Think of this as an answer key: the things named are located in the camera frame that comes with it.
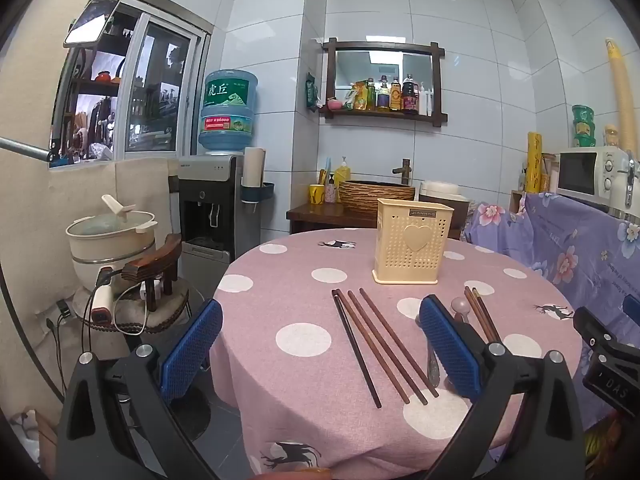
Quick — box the metal spoon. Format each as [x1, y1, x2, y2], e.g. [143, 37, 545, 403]
[416, 311, 442, 392]

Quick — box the stack of green tins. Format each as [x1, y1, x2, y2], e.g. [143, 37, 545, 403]
[572, 104, 596, 148]

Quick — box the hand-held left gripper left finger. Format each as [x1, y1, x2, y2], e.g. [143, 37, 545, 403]
[57, 299, 223, 480]

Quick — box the metal rod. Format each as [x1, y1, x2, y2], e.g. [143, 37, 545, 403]
[0, 136, 52, 164]

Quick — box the blue cup holder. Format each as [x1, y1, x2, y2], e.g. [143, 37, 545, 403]
[240, 182, 275, 207]

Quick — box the wooden framed mirror shelf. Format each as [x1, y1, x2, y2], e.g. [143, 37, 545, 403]
[320, 37, 446, 126]

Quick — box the long yellow roll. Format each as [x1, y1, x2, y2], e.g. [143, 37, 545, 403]
[605, 38, 639, 157]

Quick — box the purple floral cloth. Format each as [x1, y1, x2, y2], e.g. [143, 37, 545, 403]
[462, 192, 640, 431]

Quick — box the glass window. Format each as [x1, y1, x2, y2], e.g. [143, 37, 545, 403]
[50, 0, 211, 166]

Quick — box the white microwave oven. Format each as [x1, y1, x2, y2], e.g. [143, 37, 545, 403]
[556, 147, 631, 211]

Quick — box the grey water dispenser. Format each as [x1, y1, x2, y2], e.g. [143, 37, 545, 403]
[178, 155, 246, 281]

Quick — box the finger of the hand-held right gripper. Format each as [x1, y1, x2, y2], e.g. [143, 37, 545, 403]
[573, 306, 640, 358]

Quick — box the pink polka-dot tablecloth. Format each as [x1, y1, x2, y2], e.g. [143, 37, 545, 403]
[210, 228, 583, 476]

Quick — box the woven wash basin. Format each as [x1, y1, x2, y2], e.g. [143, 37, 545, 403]
[339, 180, 416, 218]

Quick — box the dark sauce bottle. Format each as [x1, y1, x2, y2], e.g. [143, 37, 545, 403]
[401, 74, 420, 114]

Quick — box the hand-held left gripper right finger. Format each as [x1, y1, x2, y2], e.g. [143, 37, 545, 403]
[419, 295, 586, 480]

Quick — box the white rice cooker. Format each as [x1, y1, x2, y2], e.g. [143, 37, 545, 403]
[417, 180, 472, 213]

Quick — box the short yellow roll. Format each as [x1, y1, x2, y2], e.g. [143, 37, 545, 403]
[526, 131, 544, 194]

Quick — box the dark wooden chair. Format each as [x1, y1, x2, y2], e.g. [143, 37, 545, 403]
[122, 233, 184, 312]

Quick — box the dark chopstick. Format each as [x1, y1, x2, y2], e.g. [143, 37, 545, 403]
[331, 289, 382, 409]

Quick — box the cream cooking pot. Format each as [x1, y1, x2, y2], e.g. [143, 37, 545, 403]
[66, 195, 158, 283]

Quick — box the yellow refill pouch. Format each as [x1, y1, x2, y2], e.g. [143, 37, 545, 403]
[348, 81, 369, 111]

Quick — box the cream plastic utensil holder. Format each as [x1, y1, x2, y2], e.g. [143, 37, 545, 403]
[371, 198, 455, 285]

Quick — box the blue water jug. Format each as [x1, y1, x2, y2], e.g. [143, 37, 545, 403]
[198, 70, 259, 156]

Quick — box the stack of paper cups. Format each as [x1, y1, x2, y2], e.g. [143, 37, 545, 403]
[242, 147, 266, 188]

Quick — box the dark wooden cabinet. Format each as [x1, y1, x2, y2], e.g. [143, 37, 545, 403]
[286, 202, 463, 241]

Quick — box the phone on mount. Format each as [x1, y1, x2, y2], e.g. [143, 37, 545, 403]
[63, 0, 120, 47]

